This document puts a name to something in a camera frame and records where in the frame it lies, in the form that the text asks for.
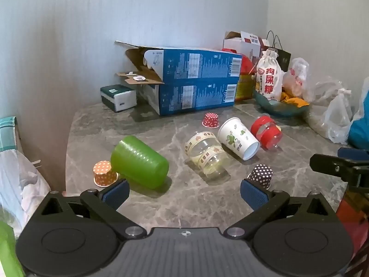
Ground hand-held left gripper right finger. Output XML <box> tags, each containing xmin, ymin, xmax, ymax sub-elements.
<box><xmin>223</xmin><ymin>179</ymin><xmax>336</xmax><ymax>238</ymax></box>

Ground orange snack packet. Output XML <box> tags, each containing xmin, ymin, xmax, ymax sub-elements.
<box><xmin>281</xmin><ymin>90</ymin><xmax>309</xmax><ymax>108</ymax></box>

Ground teal bowl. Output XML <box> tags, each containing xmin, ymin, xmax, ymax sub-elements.
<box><xmin>253</xmin><ymin>90</ymin><xmax>311</xmax><ymax>118</ymax></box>

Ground red object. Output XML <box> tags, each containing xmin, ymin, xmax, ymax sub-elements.
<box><xmin>336</xmin><ymin>189</ymin><xmax>369</xmax><ymax>256</ymax></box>

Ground blue bag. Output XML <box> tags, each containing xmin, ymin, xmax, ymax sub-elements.
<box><xmin>347</xmin><ymin>76</ymin><xmax>369</xmax><ymax>151</ymax></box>

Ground green white tissue pack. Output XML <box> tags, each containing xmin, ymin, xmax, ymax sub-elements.
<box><xmin>100</xmin><ymin>84</ymin><xmax>138</xmax><ymax>113</ymax></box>

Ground white red open carton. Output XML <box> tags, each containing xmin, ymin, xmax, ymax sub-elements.
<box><xmin>223</xmin><ymin>30</ymin><xmax>272</xmax><ymax>64</ymax></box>

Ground white plastic bag red print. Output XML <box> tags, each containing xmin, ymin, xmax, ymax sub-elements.
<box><xmin>282</xmin><ymin>57</ymin><xmax>315</xmax><ymax>103</ymax></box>

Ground blue cardboard box open flap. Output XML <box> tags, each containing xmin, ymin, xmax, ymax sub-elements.
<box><xmin>115</xmin><ymin>41</ymin><xmax>243</xmax><ymax>85</ymax></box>

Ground red polka dot paper cup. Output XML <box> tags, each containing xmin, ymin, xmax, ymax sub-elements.
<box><xmin>202</xmin><ymin>112</ymin><xmax>220</xmax><ymax>129</ymax></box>

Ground green plastic object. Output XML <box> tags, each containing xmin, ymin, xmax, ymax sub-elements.
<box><xmin>0</xmin><ymin>220</ymin><xmax>26</xmax><ymax>277</ymax></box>

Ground dark paper bag with handles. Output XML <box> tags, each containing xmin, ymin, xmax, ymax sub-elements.
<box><xmin>265</xmin><ymin>30</ymin><xmax>292</xmax><ymax>73</ymax></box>

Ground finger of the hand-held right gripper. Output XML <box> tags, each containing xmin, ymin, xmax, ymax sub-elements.
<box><xmin>310</xmin><ymin>154</ymin><xmax>369</xmax><ymax>188</ymax></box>
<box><xmin>338</xmin><ymin>147</ymin><xmax>369</xmax><ymax>163</ymax></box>

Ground green checkered cloth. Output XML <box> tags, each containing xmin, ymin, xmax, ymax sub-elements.
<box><xmin>0</xmin><ymin>116</ymin><xmax>19</xmax><ymax>152</ymax></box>

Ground dark polka dot paper cup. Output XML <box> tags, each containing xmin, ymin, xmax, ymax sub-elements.
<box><xmin>247</xmin><ymin>164</ymin><xmax>274</xmax><ymax>190</ymax></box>

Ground clear glass cup patterned bands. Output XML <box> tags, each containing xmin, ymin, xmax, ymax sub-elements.
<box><xmin>184</xmin><ymin>131</ymin><xmax>231</xmax><ymax>180</ymax></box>

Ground red yellow box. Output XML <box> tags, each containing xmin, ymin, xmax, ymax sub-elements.
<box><xmin>235</xmin><ymin>55</ymin><xmax>258</xmax><ymax>102</ymax></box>

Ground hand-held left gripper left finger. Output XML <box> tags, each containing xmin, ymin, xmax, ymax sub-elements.
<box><xmin>37</xmin><ymin>179</ymin><xmax>146</xmax><ymax>238</ymax></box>

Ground blue cardboard box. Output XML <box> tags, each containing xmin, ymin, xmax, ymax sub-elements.
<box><xmin>116</xmin><ymin>72</ymin><xmax>241</xmax><ymax>117</ymax></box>

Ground orange polka dot paper cup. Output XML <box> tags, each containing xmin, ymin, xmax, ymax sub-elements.
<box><xmin>93</xmin><ymin>161</ymin><xmax>119</xmax><ymax>187</ymax></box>

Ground green plastic cup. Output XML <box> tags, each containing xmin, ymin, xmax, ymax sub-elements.
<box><xmin>111</xmin><ymin>135</ymin><xmax>170</xmax><ymax>190</ymax></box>

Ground clear plastic bag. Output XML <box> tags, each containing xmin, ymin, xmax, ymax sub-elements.
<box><xmin>305</xmin><ymin>76</ymin><xmax>356</xmax><ymax>145</ymax></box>

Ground white drawstring cloth pouch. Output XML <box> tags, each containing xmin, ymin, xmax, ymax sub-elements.
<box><xmin>255</xmin><ymin>49</ymin><xmax>283</xmax><ymax>102</ymax></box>

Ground white paper cup green print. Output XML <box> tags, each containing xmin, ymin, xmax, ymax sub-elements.
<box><xmin>217</xmin><ymin>117</ymin><xmax>260</xmax><ymax>161</ymax></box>

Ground red clear plastic cup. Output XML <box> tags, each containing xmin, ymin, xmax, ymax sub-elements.
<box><xmin>250</xmin><ymin>114</ymin><xmax>284</xmax><ymax>151</ymax></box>

